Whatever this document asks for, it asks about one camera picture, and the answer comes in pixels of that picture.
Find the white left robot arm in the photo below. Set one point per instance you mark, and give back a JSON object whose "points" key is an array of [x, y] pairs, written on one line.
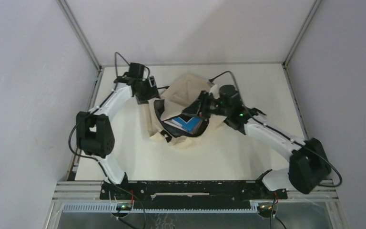
{"points": [[93, 129]]}

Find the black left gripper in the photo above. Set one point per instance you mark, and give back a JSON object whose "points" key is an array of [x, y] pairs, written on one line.
{"points": [[152, 91]]}

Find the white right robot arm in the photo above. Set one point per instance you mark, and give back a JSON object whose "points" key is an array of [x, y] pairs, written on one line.
{"points": [[308, 165]]}

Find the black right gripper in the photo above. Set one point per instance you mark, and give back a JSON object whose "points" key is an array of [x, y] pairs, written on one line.
{"points": [[199, 106]]}

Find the beige canvas backpack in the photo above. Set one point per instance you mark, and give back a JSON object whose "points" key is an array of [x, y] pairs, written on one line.
{"points": [[179, 95]]}

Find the blue notebook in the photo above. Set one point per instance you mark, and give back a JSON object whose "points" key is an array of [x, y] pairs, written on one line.
{"points": [[185, 123]]}

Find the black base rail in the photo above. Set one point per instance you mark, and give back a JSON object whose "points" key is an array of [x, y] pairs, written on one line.
{"points": [[190, 195]]}

